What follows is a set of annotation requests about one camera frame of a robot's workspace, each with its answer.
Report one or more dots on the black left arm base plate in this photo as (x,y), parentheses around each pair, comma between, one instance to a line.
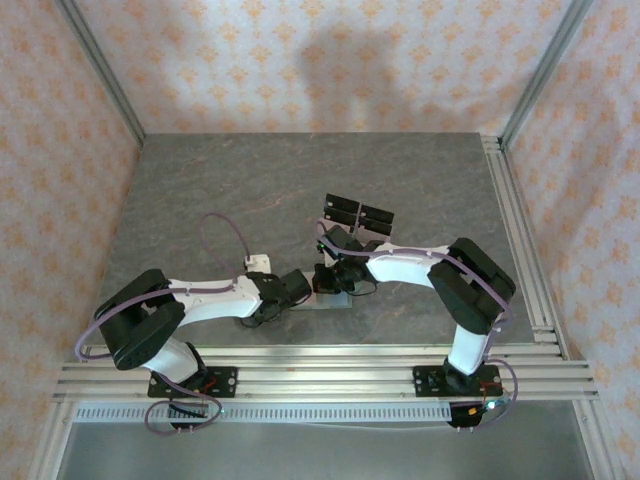
(227,382)

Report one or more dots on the black card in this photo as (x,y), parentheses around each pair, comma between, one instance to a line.
(341,215)
(377,209)
(375,224)
(342,202)

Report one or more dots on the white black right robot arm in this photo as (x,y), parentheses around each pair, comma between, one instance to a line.
(405,265)

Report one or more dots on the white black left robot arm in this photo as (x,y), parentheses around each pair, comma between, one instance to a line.
(215,300)

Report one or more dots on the aluminium frame leg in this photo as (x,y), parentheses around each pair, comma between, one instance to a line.
(595,440)
(50,440)

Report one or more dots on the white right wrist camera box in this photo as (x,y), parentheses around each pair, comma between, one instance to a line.
(330,257)

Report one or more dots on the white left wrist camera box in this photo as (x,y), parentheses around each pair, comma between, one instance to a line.
(257,262)

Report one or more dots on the aluminium frame post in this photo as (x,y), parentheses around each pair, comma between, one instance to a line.
(540,65)
(107,80)

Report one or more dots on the grey metal panel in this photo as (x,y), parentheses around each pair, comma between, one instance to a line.
(325,455)

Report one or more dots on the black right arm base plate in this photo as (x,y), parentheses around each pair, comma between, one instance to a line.
(425,382)

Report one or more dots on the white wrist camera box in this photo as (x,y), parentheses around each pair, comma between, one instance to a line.
(257,262)
(330,257)

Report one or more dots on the aluminium frame rail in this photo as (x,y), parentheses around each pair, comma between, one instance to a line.
(505,200)
(325,375)

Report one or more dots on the black right controller board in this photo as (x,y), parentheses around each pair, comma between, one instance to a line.
(465,417)

